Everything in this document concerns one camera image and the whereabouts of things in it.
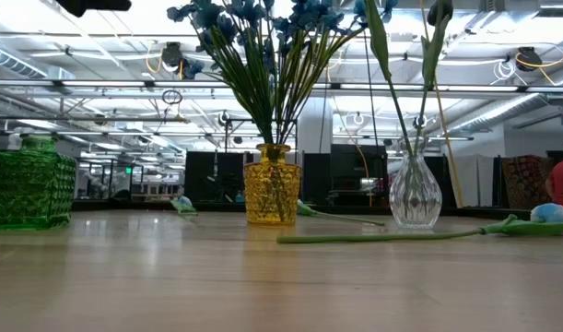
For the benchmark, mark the green glass vase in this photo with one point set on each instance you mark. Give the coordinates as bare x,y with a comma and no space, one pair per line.
30,189

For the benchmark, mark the blue artificial flower bunch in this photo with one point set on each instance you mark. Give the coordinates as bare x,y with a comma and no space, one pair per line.
246,9
318,16
207,14

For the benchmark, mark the black partition panel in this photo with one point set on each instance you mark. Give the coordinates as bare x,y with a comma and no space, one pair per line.
212,175
350,170

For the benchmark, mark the clear glass vase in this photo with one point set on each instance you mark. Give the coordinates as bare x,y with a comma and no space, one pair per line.
414,198

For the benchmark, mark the white curtain panel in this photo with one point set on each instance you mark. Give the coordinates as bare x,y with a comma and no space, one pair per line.
474,180

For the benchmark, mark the yellow glass vase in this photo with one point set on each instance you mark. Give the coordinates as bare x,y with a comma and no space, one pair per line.
272,193

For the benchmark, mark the red patterned tapestry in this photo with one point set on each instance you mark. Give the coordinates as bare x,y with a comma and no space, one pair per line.
527,182

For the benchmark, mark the black aluminium table frame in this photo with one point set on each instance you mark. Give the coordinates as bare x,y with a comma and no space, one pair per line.
124,205

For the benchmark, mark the flower stems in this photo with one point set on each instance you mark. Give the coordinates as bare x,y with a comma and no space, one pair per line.
378,32

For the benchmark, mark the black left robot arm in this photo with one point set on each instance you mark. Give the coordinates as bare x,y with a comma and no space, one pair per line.
92,5

